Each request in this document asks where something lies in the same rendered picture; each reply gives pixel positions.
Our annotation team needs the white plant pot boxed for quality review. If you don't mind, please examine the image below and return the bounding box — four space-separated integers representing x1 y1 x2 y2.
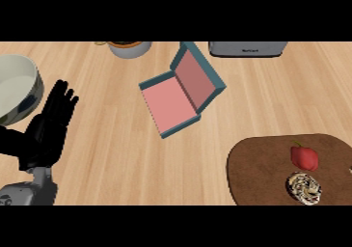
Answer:
95 41 154 60

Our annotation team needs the grey appliance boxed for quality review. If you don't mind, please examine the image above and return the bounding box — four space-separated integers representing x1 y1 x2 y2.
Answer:
208 41 290 59

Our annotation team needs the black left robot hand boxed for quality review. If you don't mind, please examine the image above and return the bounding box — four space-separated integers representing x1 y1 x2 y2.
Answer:
0 79 80 172

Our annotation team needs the red bell pepper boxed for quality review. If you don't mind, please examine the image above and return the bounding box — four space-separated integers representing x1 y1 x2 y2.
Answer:
290 140 321 173

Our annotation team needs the brown wooden cutting board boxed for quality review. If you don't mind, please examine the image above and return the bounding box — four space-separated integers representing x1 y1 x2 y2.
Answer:
225 133 352 206

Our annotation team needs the swirl-topped cupcake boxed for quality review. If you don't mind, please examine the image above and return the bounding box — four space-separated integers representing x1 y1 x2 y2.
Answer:
286 171 324 206

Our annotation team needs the teal and pink open box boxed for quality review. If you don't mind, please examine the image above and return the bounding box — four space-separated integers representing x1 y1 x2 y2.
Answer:
138 41 228 140

